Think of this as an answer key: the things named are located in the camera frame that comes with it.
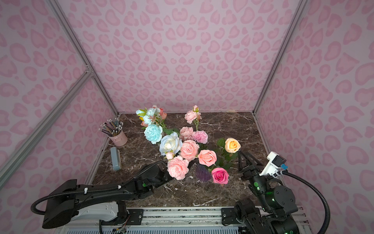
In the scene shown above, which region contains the magenta rose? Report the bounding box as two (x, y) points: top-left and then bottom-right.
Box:
(211, 168), (229, 185)

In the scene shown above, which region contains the pink carnation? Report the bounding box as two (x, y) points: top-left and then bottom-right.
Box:
(192, 131), (208, 144)

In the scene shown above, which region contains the light pink double peony stem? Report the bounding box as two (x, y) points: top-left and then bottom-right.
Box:
(167, 140), (200, 180)

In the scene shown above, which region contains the pink rosebud spray stem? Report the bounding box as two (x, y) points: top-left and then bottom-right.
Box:
(185, 105), (202, 131)

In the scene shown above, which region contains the small pink twin rose stem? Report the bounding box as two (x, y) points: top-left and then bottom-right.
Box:
(180, 127), (194, 141)

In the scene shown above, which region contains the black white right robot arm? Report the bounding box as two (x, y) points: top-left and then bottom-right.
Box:
(221, 151), (331, 234)

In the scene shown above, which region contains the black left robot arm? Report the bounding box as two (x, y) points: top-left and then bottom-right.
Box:
(30, 161), (172, 229)

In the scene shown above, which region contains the purple glass vase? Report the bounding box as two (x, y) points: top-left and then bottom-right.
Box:
(195, 164), (212, 182)

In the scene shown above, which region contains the white ribbed vase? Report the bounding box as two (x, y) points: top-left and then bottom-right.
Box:
(155, 126), (164, 143)

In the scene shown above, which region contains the yellow peach rose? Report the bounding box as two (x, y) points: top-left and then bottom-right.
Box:
(216, 137), (241, 166)

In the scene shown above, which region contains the salmon pink rose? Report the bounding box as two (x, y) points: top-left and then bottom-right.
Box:
(198, 150), (217, 167)

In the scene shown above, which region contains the white rose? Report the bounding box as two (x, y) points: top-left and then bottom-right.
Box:
(159, 132), (183, 156)

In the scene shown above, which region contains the tulip bunch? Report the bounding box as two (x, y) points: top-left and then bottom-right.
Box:
(136, 105), (167, 127)

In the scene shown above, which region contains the pink pen cup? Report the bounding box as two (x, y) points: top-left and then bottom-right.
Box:
(109, 130), (128, 147)

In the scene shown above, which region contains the grey rectangular eraser block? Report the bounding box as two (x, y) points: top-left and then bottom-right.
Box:
(110, 147), (122, 171)

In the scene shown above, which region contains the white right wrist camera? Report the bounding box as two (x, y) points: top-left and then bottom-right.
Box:
(259, 151), (288, 178)

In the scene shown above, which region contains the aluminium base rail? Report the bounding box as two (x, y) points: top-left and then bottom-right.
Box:
(54, 206), (312, 234)

